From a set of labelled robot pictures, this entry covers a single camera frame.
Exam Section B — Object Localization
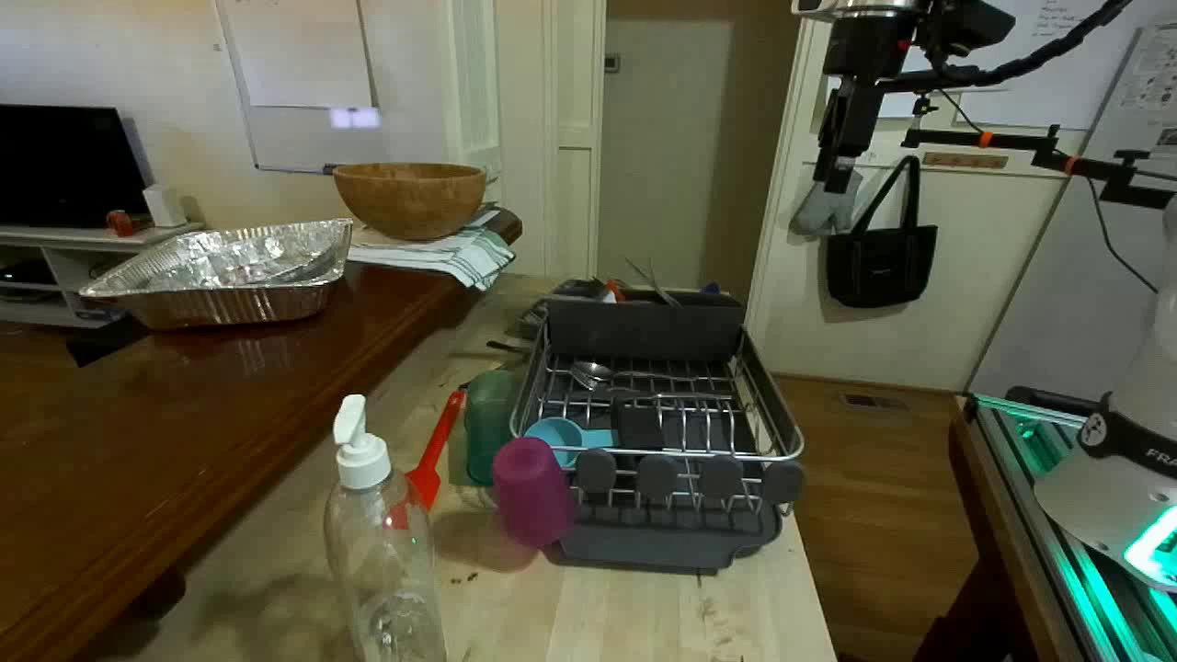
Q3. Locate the aluminium foil tray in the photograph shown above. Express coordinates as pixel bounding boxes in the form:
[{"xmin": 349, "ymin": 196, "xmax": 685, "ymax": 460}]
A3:
[{"xmin": 77, "ymin": 215, "xmax": 356, "ymax": 332}]

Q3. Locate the red spatula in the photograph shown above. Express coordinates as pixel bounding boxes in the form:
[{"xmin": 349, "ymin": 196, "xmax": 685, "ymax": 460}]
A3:
[{"xmin": 403, "ymin": 384, "xmax": 472, "ymax": 514}]

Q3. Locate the green plastic cup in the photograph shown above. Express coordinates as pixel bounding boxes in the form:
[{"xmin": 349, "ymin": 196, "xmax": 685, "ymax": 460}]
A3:
[{"xmin": 461, "ymin": 368, "xmax": 529, "ymax": 490}]

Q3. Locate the dark grey dish rack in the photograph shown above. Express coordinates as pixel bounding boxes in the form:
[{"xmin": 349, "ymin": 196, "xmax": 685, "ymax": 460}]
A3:
[{"xmin": 507, "ymin": 289, "xmax": 808, "ymax": 577}]

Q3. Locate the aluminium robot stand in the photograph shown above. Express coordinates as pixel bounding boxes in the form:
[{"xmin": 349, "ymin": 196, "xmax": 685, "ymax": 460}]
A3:
[{"xmin": 961, "ymin": 388, "xmax": 1177, "ymax": 662}]

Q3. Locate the magenta plastic cup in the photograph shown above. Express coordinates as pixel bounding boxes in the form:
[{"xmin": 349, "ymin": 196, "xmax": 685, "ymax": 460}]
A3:
[{"xmin": 488, "ymin": 435, "xmax": 578, "ymax": 552}]

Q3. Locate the white low shelf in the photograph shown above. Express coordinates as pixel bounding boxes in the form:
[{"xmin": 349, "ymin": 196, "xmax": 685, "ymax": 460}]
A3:
[{"xmin": 0, "ymin": 215, "xmax": 168, "ymax": 332}]

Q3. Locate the grey cutlery tray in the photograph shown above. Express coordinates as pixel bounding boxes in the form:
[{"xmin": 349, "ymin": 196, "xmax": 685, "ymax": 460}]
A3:
[{"xmin": 522, "ymin": 274, "xmax": 743, "ymax": 324}]

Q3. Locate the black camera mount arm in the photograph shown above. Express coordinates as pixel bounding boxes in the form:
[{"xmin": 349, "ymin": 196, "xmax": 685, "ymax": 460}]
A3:
[{"xmin": 900, "ymin": 121, "xmax": 1177, "ymax": 213}]

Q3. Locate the white wall board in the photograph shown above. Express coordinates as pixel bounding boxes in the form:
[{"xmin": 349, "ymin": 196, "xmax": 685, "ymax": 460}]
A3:
[{"xmin": 208, "ymin": 0, "xmax": 387, "ymax": 175}]

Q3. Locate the black tote bag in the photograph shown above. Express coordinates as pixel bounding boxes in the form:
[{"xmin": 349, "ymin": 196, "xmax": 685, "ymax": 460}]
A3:
[{"xmin": 824, "ymin": 153, "xmax": 943, "ymax": 312}]

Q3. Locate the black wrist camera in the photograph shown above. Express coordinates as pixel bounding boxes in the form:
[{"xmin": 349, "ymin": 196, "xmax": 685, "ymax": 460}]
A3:
[{"xmin": 917, "ymin": 0, "xmax": 1020, "ymax": 67}]

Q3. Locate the black monitor screen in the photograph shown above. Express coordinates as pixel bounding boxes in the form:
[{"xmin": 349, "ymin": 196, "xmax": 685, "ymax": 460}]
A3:
[{"xmin": 0, "ymin": 104, "xmax": 158, "ymax": 230}]

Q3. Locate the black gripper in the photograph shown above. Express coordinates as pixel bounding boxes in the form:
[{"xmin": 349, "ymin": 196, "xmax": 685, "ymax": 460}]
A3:
[{"xmin": 788, "ymin": 74, "xmax": 890, "ymax": 237}]

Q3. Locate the wooden bowl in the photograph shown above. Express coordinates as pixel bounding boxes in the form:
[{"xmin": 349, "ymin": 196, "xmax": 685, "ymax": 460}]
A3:
[{"xmin": 332, "ymin": 160, "xmax": 493, "ymax": 243}]

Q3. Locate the clear plastic bottle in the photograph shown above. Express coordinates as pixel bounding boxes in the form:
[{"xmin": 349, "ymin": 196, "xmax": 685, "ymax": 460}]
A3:
[{"xmin": 318, "ymin": 388, "xmax": 448, "ymax": 662}]

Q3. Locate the green white striped towel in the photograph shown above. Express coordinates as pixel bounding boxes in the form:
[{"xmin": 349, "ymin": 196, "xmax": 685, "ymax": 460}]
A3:
[{"xmin": 344, "ymin": 204, "xmax": 520, "ymax": 292}]

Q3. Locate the light blue cup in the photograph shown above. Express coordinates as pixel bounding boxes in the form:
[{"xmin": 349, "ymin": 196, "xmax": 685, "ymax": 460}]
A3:
[{"xmin": 522, "ymin": 415, "xmax": 619, "ymax": 475}]

